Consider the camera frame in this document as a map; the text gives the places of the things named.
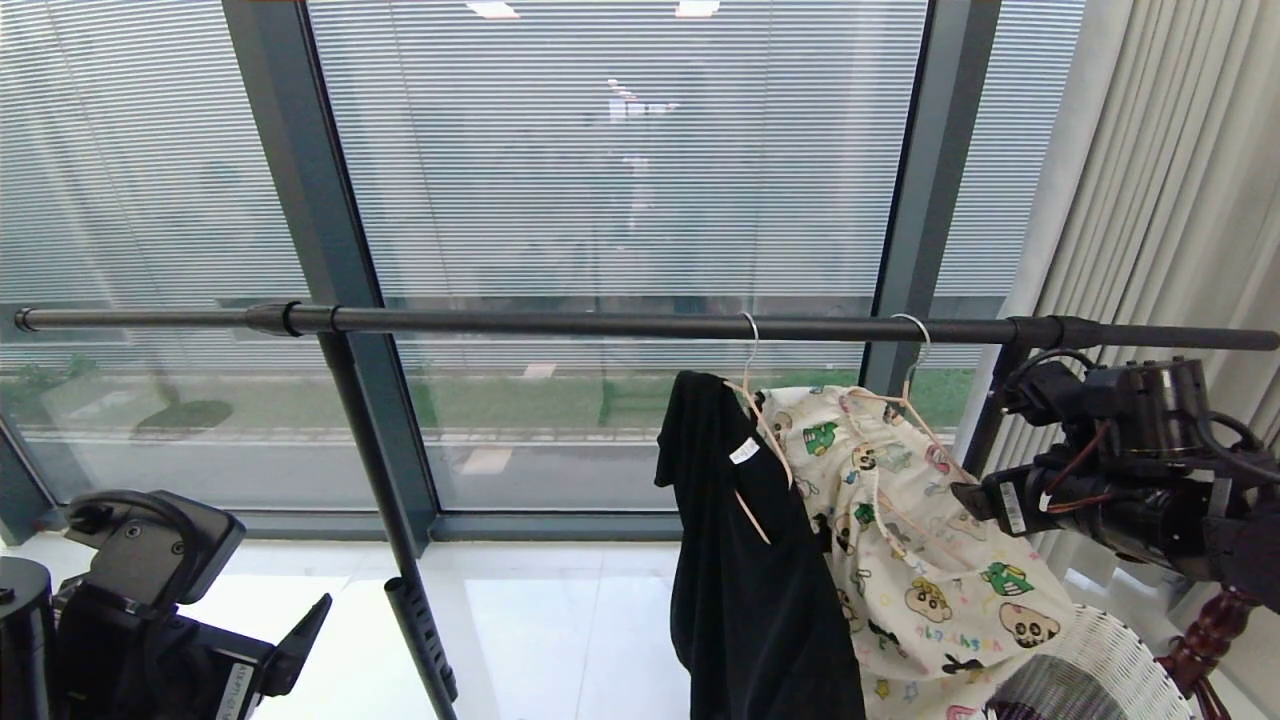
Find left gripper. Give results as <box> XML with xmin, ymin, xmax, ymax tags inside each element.
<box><xmin>140</xmin><ymin>593</ymin><xmax>333</xmax><ymax>720</ymax></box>

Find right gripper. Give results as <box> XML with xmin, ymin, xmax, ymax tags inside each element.
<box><xmin>950</xmin><ymin>464</ymin><xmax>1207</xmax><ymax>583</ymax></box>

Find cream printed garment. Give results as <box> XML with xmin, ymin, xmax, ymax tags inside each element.
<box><xmin>755</xmin><ymin>385</ymin><xmax>1077</xmax><ymax>720</ymax></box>

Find white laundry basket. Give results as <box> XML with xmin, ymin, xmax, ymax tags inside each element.
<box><xmin>985</xmin><ymin>605</ymin><xmax>1196</xmax><ymax>720</ymax></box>

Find pink clothes hanger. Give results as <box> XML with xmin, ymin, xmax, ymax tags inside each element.
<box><xmin>722</xmin><ymin>312</ymin><xmax>796</xmax><ymax>547</ymax></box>
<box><xmin>848</xmin><ymin>313</ymin><xmax>979</xmax><ymax>491</ymax></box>

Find black clothes rack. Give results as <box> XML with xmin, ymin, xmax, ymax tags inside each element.
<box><xmin>14</xmin><ymin>300</ymin><xmax>1280</xmax><ymax>720</ymax></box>

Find brown wooden coat stand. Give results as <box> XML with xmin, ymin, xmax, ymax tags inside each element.
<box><xmin>1155</xmin><ymin>588</ymin><xmax>1263</xmax><ymax>720</ymax></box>

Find beige curtain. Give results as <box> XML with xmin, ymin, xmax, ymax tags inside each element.
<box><xmin>955</xmin><ymin>0</ymin><xmax>1280</xmax><ymax>701</ymax></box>

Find black t-shirt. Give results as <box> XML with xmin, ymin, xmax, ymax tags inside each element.
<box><xmin>655</xmin><ymin>370</ymin><xmax>867</xmax><ymax>720</ymax></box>

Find window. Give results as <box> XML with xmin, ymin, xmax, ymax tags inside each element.
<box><xmin>0</xmin><ymin>0</ymin><xmax>1086</xmax><ymax>546</ymax></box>

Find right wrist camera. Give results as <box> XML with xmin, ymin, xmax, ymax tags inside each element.
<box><xmin>1003</xmin><ymin>348</ymin><xmax>1101</xmax><ymax>426</ymax></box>

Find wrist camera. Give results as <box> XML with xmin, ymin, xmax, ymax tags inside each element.
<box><xmin>65</xmin><ymin>490</ymin><xmax>247</xmax><ymax>612</ymax></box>
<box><xmin>1003</xmin><ymin>348</ymin><xmax>1101</xmax><ymax>426</ymax></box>

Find black cable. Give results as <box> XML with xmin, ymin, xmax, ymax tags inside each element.
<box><xmin>1195</xmin><ymin>410</ymin><xmax>1280</xmax><ymax>488</ymax></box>

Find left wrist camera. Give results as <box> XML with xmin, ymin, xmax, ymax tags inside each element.
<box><xmin>65</xmin><ymin>490</ymin><xmax>247</xmax><ymax>612</ymax></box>

